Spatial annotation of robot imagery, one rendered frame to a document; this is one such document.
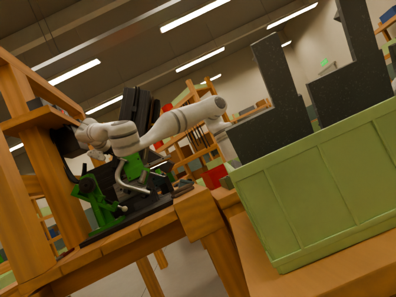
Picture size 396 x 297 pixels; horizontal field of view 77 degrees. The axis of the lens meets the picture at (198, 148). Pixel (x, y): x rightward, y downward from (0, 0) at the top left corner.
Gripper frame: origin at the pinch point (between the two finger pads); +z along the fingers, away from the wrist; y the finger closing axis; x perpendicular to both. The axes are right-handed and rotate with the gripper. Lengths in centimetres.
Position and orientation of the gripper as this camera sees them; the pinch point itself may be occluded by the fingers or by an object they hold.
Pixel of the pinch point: (112, 154)
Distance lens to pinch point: 140.4
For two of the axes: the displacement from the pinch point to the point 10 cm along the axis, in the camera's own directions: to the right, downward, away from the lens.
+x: -3.4, 8.9, -3.2
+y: -9.4, -3.1, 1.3
